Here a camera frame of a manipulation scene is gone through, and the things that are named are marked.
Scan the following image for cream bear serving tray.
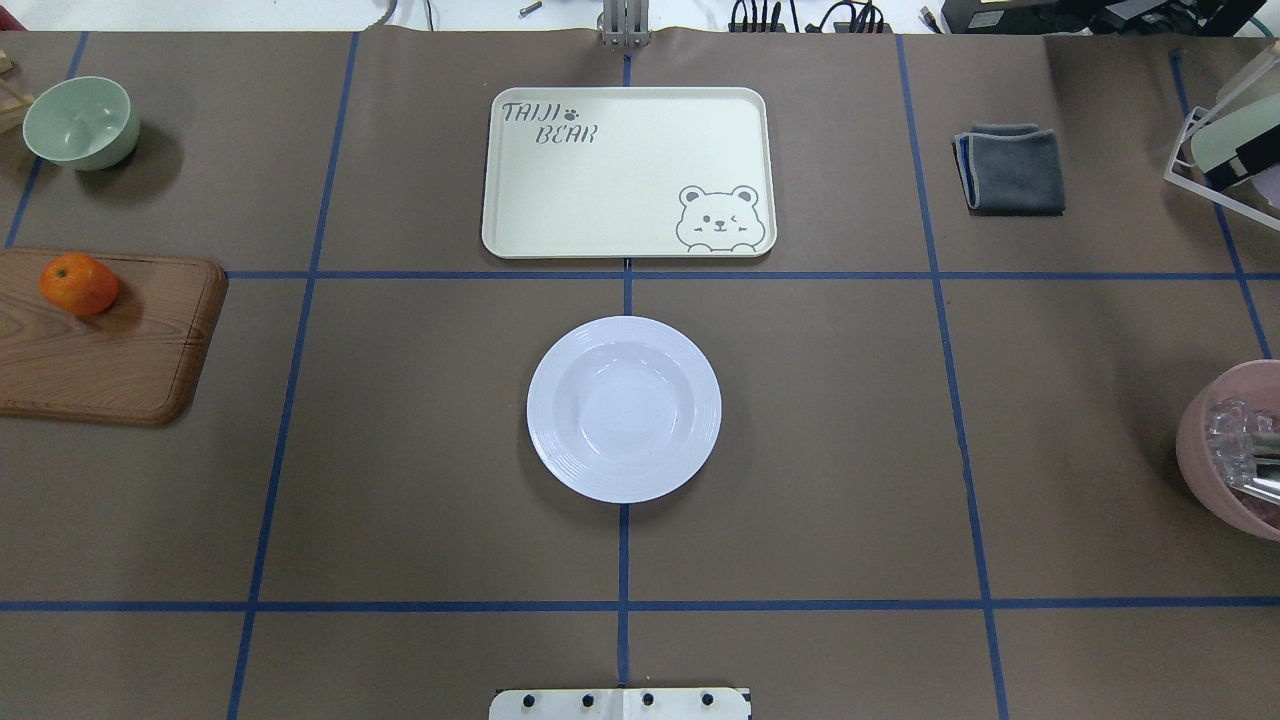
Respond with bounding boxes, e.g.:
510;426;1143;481
481;87;778;259

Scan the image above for metal scoop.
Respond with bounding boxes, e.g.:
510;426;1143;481
1226;432;1279;505

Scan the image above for clear ice cubes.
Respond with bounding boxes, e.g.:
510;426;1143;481
1206;396;1277;480

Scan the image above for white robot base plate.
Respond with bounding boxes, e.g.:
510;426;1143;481
488;687;753;719

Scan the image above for green ceramic bowl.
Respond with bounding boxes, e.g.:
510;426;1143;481
22;76;141;172

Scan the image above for orange mandarin fruit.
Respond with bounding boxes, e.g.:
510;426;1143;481
38;252;122;316

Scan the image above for white round plate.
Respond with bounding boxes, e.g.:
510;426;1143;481
526;316;723;503

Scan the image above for folded grey cloth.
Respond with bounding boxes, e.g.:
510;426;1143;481
954;123;1066;217

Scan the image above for pink bowl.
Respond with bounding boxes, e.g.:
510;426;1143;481
1176;359;1279;542

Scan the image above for white wire cup rack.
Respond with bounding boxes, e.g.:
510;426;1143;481
1164;40;1279;231

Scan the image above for aluminium frame post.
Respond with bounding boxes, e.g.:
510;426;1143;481
598;0;652;49

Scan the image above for wooden cutting board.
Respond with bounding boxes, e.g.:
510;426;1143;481
1;246;228;427

